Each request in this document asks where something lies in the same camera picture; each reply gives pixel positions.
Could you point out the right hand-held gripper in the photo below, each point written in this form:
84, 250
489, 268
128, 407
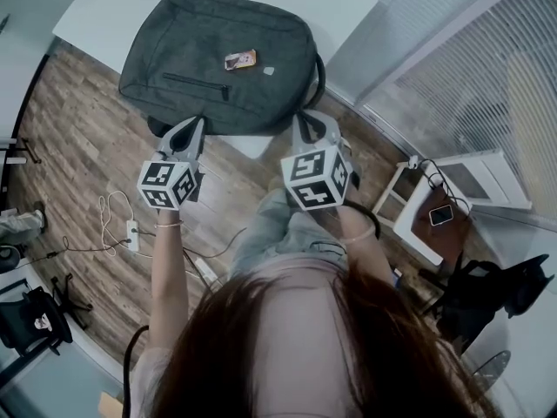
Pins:
313, 177

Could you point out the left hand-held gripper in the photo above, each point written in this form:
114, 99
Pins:
165, 185

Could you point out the dark grey backpack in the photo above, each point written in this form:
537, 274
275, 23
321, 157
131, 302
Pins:
209, 28

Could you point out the person's left forearm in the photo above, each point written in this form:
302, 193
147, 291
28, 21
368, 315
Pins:
167, 268

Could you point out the person's right forearm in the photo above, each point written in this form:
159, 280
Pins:
365, 259

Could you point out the thin left wrist bangle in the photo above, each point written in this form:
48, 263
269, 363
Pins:
167, 225

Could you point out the small colourful card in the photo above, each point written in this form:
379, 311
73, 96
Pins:
240, 60

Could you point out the person's light jeans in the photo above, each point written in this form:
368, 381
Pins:
278, 233

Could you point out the white smartphone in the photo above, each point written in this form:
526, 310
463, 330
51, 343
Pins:
441, 215

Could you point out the whiteboard stand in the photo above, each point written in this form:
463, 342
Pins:
30, 150

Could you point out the white stool brown top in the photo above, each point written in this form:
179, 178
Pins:
439, 242

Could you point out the white window blinds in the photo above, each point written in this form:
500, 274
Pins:
478, 81

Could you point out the white cabinet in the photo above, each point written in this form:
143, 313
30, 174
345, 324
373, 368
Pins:
505, 177

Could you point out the person's pale pink shirt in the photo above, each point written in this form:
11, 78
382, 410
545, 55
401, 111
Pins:
304, 342

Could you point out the plain black office chair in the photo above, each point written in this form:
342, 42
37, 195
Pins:
478, 294

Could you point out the black office chair white print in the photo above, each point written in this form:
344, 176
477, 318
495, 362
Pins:
26, 320

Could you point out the white desk frame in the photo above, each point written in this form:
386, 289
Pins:
254, 146

